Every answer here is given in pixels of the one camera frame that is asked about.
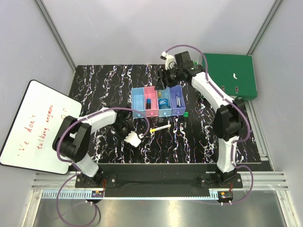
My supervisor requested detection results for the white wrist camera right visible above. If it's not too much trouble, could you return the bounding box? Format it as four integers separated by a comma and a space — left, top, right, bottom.
160, 52, 176, 70

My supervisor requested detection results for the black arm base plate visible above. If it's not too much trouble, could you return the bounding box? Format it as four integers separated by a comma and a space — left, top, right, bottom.
75, 164, 243, 198

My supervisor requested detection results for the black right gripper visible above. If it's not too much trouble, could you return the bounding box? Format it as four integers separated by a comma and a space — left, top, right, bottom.
154, 66, 183, 91

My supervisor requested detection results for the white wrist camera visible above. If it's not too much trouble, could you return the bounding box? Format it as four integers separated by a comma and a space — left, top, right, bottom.
160, 52, 176, 70
124, 131, 141, 148

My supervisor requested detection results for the green cap grey marker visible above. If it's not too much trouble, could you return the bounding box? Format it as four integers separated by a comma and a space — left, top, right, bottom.
183, 112, 188, 129

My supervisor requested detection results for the light blue bin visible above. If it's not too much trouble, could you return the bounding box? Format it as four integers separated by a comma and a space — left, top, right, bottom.
157, 88, 172, 117
131, 87, 145, 119

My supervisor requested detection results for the yellow cap white marker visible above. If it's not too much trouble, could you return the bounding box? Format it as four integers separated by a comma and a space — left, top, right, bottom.
150, 124, 171, 133

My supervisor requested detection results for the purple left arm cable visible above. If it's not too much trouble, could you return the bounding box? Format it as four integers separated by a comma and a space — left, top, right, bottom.
57, 107, 150, 225

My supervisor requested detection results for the green ring binder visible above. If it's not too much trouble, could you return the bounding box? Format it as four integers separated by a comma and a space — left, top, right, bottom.
194, 53, 258, 101

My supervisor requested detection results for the white whiteboard red writing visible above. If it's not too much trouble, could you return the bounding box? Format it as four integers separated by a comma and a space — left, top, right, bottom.
0, 80, 82, 175

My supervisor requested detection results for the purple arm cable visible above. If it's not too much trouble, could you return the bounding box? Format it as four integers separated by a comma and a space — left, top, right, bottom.
164, 44, 253, 204
57, 107, 150, 225

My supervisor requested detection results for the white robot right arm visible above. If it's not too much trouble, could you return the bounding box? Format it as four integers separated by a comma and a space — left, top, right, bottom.
156, 51, 247, 188

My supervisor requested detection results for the purple bin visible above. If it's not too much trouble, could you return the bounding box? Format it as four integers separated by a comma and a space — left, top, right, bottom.
169, 85, 186, 116

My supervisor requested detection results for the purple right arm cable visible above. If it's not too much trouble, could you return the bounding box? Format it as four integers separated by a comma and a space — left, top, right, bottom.
164, 44, 253, 204

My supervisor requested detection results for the pink bin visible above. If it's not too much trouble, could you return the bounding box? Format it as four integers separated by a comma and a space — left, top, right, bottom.
144, 87, 159, 117

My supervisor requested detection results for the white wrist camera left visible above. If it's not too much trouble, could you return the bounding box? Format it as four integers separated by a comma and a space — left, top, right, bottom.
124, 131, 141, 148

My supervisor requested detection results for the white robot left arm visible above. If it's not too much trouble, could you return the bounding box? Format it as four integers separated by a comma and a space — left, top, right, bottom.
52, 107, 141, 187

